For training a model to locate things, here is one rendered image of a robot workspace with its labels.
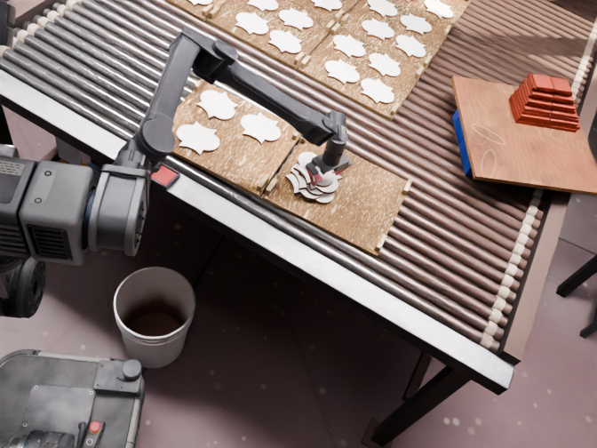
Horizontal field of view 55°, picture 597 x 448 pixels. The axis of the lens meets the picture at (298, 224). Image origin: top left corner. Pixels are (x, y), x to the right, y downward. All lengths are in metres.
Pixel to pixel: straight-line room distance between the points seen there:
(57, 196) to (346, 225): 1.02
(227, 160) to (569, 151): 1.25
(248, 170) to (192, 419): 1.08
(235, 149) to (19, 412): 1.17
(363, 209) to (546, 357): 1.54
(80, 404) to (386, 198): 1.28
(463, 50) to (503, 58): 0.20
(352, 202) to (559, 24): 1.70
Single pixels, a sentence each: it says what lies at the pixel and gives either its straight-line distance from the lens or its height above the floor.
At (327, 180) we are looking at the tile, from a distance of 1.86.
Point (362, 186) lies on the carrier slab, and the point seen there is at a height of 0.94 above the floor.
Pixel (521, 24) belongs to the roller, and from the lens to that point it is 3.10.
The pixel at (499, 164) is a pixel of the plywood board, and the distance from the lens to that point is 2.13.
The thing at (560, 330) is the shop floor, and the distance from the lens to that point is 3.27.
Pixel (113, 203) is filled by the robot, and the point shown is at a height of 1.50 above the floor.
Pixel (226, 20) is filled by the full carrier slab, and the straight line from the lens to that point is 2.44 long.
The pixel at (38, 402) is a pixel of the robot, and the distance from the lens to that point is 2.27.
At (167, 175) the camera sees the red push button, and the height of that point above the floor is 0.93.
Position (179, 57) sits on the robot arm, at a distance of 1.45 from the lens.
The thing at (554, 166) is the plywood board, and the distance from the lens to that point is 2.25.
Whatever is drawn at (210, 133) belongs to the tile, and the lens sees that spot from 1.97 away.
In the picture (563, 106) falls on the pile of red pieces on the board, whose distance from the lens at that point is 2.35.
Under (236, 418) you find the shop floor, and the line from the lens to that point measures 2.50.
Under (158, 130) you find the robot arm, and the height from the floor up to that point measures 1.49.
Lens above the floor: 2.39
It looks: 54 degrees down
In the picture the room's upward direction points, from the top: 20 degrees clockwise
